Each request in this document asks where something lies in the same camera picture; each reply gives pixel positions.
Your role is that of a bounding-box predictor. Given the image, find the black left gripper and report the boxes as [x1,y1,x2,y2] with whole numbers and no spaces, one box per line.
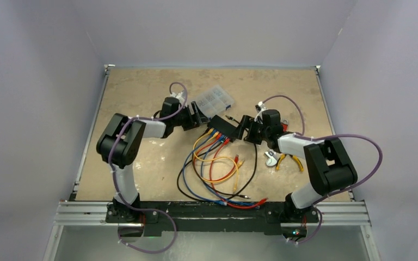
[171,102,209,131]

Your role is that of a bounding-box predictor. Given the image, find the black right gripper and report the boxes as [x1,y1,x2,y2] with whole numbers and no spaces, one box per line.
[231,114,270,145]

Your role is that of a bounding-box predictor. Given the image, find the black network switch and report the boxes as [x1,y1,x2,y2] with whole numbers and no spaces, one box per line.
[207,115,237,141]

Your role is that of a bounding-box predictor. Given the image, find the clear plastic parts box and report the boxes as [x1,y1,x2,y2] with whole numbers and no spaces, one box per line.
[194,85,235,119]

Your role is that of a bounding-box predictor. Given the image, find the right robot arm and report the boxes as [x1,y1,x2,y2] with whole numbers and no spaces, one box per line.
[235,109,358,221]

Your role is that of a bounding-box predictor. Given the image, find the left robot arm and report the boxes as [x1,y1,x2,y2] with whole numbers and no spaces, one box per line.
[96,97,211,222]

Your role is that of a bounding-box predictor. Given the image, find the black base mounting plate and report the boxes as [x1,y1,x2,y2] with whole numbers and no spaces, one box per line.
[105,201,319,237]

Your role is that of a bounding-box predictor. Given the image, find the black ethernet cable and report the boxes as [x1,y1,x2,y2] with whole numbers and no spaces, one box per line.
[176,115,259,202]

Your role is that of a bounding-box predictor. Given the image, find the blue ethernet cable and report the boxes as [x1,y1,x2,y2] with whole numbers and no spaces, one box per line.
[182,131,228,207]
[200,133,260,209]

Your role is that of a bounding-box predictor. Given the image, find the yellow handled pliers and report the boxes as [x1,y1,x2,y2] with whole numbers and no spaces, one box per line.
[275,153,305,172]

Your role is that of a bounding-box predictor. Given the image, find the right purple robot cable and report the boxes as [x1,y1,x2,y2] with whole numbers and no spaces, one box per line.
[261,95,384,245]

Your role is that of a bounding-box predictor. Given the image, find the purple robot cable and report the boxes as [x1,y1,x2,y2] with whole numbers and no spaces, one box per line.
[107,82,189,254]
[261,95,384,245]

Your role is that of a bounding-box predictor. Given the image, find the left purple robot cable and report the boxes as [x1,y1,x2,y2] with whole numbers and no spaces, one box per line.
[107,82,189,254]

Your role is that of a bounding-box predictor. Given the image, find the aluminium frame rail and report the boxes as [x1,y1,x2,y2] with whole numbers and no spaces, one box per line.
[55,201,371,226]

